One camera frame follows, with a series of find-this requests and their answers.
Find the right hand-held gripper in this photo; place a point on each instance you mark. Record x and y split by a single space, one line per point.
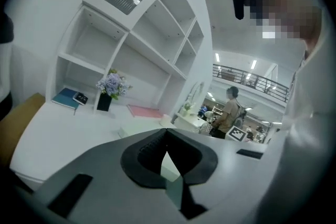
237 134

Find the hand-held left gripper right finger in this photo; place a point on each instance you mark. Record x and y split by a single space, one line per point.
223 178

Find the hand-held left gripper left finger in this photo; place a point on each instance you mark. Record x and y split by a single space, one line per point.
105 178

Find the light green folder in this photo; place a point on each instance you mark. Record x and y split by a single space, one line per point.
134 130

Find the white shelf cabinet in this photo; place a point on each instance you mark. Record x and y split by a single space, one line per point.
128 31

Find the white desk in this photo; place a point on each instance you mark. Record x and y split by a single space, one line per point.
65 139

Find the black balcony railing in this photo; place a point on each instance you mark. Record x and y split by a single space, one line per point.
252 81

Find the small potted plant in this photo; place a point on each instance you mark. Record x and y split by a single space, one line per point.
188 107

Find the oval vanity mirror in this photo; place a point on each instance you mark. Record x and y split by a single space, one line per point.
195 94

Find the cream cylindrical cup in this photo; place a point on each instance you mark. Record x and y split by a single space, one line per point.
166 120

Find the black vase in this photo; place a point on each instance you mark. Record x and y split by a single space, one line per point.
103 103

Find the pink notebook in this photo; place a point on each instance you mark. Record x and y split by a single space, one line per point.
145 111

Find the black spiral notepad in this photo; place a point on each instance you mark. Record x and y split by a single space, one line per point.
80 98

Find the blue notebook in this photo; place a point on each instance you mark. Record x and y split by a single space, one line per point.
63 99

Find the blue flower bouquet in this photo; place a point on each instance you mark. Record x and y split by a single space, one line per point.
113 85

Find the person's head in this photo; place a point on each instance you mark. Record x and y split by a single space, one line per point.
302 13

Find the black head-worn camera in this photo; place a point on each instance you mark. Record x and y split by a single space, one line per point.
238 2

